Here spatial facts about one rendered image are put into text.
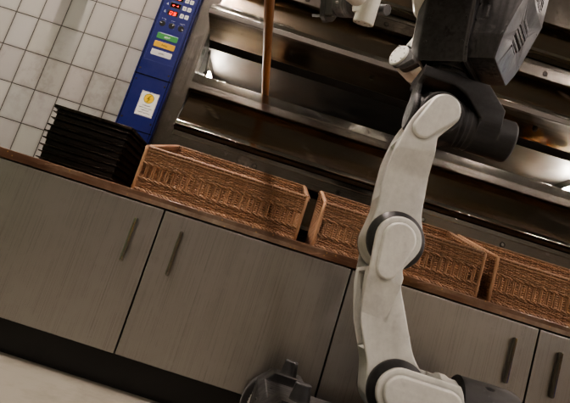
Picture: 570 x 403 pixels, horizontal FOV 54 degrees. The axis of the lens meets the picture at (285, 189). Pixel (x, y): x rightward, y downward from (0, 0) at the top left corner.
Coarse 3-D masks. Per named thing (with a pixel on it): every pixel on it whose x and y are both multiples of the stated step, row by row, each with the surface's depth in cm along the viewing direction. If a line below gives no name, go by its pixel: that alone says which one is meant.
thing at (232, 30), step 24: (216, 24) 233; (240, 24) 228; (240, 48) 245; (288, 48) 234; (312, 48) 229; (336, 48) 227; (336, 72) 240; (360, 72) 234; (384, 72) 229; (408, 96) 240; (528, 120) 231; (552, 120) 226; (552, 144) 242
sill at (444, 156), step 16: (192, 80) 237; (208, 80) 237; (240, 96) 237; (256, 96) 237; (304, 112) 237; (320, 112) 237; (352, 128) 237; (368, 128) 237; (448, 160) 236; (464, 160) 237; (496, 176) 236; (512, 176) 236; (544, 192) 236; (560, 192) 236
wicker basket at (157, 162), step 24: (168, 144) 212; (144, 168) 185; (168, 168) 180; (192, 168) 225; (216, 168) 180; (240, 168) 227; (144, 192) 178; (168, 192) 178; (192, 192) 179; (216, 192) 222; (240, 192) 180; (264, 192) 180; (288, 192) 181; (240, 216) 179; (264, 216) 179; (288, 216) 222
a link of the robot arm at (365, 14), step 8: (344, 0) 174; (368, 0) 169; (376, 0) 169; (344, 8) 175; (352, 8) 172; (360, 8) 170; (368, 8) 169; (376, 8) 170; (384, 8) 172; (352, 16) 176; (360, 16) 169; (368, 16) 169; (360, 24) 174; (368, 24) 170
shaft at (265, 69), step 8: (272, 0) 158; (264, 8) 165; (272, 8) 163; (264, 16) 169; (272, 16) 168; (264, 24) 174; (272, 24) 174; (264, 32) 180; (264, 40) 185; (264, 48) 192; (264, 56) 198; (264, 64) 205; (264, 72) 213; (264, 80) 221; (264, 88) 230
